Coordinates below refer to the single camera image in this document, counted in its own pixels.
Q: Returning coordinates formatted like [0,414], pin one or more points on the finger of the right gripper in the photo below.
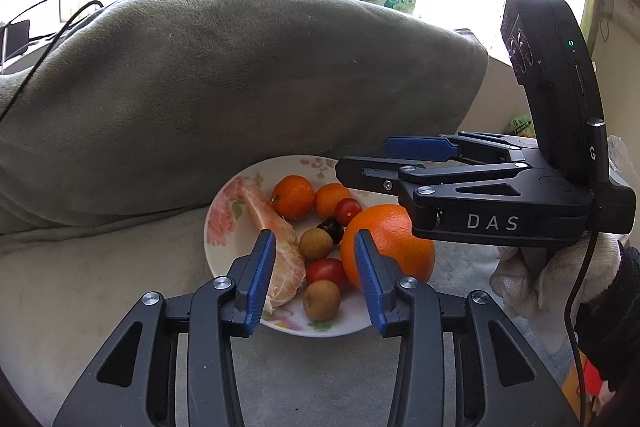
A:
[385,175]
[460,146]

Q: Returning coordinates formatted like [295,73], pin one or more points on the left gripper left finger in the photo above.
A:
[131,381]

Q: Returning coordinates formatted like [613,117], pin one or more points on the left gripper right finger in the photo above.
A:
[500,381]

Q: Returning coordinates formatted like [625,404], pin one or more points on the large orange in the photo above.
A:
[391,231]

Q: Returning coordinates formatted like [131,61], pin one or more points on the red cherry tomato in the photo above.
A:
[328,269]
[346,210]

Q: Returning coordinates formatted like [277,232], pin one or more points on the mandarin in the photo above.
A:
[327,197]
[293,198]

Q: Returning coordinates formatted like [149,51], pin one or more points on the dark plum smaller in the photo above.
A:
[334,228]

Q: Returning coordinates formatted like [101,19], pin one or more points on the brown longan with stem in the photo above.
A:
[316,244]

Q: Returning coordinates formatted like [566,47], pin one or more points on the peeled pomelo segment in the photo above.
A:
[289,269]

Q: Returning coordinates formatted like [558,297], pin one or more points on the white gloved right hand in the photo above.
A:
[533,287]

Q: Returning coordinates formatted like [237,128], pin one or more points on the green snack packet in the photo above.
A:
[521,126]

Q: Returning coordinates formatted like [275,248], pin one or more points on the black right sleeve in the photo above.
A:
[608,327]

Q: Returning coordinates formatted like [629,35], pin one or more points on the light grey seat blanket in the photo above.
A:
[60,301]

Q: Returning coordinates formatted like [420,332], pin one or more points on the dark grey back cushion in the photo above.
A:
[150,105]

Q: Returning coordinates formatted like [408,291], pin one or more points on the black right camera box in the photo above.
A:
[552,63]

